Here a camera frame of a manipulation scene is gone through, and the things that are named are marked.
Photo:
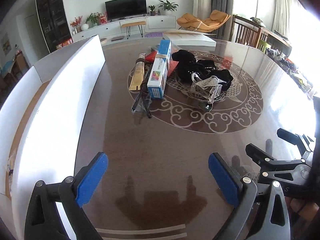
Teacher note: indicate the dark wooden chair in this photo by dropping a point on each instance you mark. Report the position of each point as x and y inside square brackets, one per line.
[243, 31]

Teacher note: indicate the pile of assorted clutter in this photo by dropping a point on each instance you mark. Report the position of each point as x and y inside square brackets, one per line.
[292, 67]

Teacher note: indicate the green stool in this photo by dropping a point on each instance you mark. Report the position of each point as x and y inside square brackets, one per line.
[263, 46]

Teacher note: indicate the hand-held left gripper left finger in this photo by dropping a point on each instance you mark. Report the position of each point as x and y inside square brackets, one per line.
[92, 177]

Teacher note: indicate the large green potted plant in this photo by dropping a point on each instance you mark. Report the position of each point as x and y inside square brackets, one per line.
[168, 6]

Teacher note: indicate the red foil snack packet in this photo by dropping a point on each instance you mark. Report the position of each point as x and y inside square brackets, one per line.
[150, 58]

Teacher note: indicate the black garment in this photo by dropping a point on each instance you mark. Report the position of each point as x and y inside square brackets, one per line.
[187, 67]

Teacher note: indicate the gold cosmetic tube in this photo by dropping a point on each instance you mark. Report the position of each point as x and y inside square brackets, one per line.
[137, 80]

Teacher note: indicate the bushy green potted plant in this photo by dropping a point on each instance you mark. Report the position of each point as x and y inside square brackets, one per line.
[92, 18]

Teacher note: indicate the wooden bench with metal legs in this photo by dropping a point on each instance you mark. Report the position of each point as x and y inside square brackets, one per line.
[132, 23]

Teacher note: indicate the white vase with red flowers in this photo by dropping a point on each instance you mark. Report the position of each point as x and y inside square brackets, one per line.
[84, 26]

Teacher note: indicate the small green potted plant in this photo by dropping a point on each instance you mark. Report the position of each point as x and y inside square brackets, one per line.
[152, 9]

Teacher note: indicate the flat white box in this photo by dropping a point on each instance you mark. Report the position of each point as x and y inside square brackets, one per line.
[190, 40]

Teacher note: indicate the person's right hand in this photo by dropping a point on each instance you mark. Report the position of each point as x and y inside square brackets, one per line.
[300, 206]

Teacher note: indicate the red gift box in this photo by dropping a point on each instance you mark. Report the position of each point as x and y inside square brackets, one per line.
[103, 19]

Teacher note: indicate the orange lounge chair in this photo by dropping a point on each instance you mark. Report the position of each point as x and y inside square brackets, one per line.
[200, 22]

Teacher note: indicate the black television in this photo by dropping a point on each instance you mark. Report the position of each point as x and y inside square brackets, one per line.
[125, 6]

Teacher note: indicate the dark display cabinet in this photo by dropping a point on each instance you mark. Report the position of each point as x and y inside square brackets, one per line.
[53, 17]

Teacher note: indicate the white door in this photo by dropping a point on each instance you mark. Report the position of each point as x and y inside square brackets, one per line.
[32, 37]

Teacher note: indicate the clear lens eyeglasses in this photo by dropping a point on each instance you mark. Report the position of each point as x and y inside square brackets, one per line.
[141, 105]

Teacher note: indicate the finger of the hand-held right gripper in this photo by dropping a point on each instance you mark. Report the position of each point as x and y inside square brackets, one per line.
[287, 134]
[260, 155]

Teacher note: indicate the silver rhinestone high-heeled sandal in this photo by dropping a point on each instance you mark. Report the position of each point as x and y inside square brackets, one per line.
[206, 83]

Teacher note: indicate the clear plastic wrapped pack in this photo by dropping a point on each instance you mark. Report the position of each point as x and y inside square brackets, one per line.
[153, 48]

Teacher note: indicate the white window curtain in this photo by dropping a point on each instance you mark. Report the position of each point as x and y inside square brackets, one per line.
[283, 7]

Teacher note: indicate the wooden side table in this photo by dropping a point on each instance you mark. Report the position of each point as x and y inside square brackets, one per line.
[15, 67]

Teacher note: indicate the blue and white carton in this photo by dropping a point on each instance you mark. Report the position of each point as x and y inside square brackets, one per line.
[157, 80]

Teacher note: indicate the purple mat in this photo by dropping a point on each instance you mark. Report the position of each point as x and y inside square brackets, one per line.
[153, 34]

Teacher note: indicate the black slender rod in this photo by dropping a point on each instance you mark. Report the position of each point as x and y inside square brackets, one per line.
[147, 80]

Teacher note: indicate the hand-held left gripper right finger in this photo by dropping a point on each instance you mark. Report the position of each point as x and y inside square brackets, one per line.
[223, 180]

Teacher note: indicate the white television cabinet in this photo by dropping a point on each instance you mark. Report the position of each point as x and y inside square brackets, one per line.
[160, 22]

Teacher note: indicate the framed wall picture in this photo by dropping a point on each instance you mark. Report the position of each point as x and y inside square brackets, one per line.
[5, 43]

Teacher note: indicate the grey curtain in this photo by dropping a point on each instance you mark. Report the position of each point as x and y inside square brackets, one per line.
[221, 0]

